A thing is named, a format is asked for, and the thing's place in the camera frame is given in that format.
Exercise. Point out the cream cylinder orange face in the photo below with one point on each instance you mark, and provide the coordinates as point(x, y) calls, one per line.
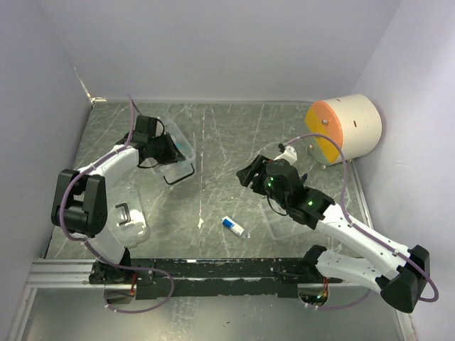
point(353, 122)

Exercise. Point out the clear box lid black handle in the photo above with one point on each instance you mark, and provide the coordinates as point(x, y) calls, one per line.
point(126, 218)

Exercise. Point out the clear plastic medicine box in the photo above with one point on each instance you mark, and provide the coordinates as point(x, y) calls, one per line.
point(183, 164)

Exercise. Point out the teal cartoon plaster packet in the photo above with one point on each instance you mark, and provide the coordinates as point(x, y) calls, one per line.
point(184, 147)

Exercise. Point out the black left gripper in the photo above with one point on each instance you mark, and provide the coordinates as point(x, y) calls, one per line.
point(173, 155)

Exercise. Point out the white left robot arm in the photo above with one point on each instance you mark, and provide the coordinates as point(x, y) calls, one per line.
point(80, 200)

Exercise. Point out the clear compartment tray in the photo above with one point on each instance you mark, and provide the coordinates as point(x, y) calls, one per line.
point(280, 227)

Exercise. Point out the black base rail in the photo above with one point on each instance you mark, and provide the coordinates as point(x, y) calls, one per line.
point(217, 289)

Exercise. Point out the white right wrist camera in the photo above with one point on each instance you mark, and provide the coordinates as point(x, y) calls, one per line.
point(287, 153)

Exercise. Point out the aluminium frame rail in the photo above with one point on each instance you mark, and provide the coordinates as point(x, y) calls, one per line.
point(64, 273)

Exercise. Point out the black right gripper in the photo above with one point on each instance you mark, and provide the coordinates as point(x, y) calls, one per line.
point(248, 174)

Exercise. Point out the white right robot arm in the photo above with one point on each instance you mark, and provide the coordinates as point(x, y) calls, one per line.
point(398, 273)

